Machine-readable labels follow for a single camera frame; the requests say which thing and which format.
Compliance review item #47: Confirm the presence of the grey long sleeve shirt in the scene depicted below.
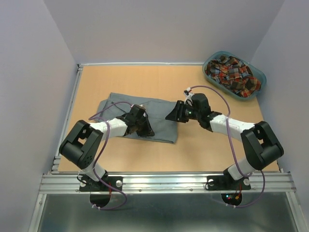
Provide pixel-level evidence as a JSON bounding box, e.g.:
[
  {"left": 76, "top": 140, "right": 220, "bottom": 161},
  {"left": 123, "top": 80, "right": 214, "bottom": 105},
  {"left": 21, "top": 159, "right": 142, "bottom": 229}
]
[{"left": 97, "top": 93, "right": 178, "bottom": 144}]

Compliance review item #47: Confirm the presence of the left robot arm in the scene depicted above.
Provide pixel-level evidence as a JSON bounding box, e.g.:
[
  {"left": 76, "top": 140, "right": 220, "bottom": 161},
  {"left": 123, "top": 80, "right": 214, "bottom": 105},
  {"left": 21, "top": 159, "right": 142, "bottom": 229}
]
[{"left": 59, "top": 104, "right": 155, "bottom": 191}]

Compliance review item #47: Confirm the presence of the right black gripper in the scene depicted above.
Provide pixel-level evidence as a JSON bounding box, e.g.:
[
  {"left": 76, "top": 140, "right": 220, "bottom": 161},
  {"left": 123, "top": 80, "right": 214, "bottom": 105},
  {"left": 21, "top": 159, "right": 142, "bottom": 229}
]
[{"left": 165, "top": 101, "right": 201, "bottom": 124}]

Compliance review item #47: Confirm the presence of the aluminium back rail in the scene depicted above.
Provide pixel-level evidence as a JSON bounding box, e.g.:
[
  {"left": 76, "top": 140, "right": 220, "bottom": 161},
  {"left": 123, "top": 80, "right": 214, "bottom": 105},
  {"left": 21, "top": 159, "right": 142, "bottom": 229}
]
[{"left": 77, "top": 62, "right": 204, "bottom": 67}]

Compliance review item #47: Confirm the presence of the plaid long sleeve shirt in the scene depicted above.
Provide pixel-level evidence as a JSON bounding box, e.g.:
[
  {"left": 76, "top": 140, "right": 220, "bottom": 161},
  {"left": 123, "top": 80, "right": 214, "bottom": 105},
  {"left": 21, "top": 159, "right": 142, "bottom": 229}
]
[{"left": 204, "top": 55, "right": 261, "bottom": 98}]

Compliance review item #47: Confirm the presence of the aluminium rail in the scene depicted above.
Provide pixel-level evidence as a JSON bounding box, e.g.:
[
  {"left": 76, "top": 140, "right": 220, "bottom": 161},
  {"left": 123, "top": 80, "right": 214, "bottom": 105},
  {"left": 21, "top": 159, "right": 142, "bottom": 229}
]
[
  {"left": 39, "top": 172, "right": 296, "bottom": 195},
  {"left": 77, "top": 62, "right": 204, "bottom": 67}
]

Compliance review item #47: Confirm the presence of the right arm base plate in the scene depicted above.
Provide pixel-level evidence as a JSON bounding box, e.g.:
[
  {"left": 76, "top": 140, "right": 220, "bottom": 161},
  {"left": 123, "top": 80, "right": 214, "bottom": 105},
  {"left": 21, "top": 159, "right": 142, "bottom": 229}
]
[{"left": 205, "top": 175, "right": 251, "bottom": 192}]

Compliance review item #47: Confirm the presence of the teal plastic basket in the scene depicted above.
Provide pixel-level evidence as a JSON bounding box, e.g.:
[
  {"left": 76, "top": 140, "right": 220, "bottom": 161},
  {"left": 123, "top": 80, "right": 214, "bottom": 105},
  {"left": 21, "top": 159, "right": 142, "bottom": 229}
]
[{"left": 202, "top": 51, "right": 267, "bottom": 101}]

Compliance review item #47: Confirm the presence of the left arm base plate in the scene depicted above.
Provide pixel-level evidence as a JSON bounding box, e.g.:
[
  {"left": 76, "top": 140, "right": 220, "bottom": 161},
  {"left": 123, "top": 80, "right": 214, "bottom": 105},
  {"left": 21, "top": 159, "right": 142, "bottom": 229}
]
[{"left": 77, "top": 174, "right": 123, "bottom": 192}]

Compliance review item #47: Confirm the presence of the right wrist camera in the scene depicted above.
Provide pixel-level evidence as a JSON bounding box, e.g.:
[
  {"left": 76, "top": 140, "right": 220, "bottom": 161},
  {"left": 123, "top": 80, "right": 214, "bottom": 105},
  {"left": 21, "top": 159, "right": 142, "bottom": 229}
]
[{"left": 183, "top": 87, "right": 194, "bottom": 106}]

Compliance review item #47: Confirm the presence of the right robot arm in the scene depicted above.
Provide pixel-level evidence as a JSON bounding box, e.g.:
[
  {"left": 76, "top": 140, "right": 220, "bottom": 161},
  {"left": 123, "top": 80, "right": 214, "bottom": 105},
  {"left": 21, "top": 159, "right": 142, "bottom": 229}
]
[{"left": 165, "top": 93, "right": 284, "bottom": 189}]

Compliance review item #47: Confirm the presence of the aluminium front rail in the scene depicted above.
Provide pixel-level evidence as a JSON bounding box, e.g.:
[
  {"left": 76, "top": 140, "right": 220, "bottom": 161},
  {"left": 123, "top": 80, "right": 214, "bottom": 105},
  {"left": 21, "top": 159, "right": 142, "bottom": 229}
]
[{"left": 39, "top": 172, "right": 296, "bottom": 195}]

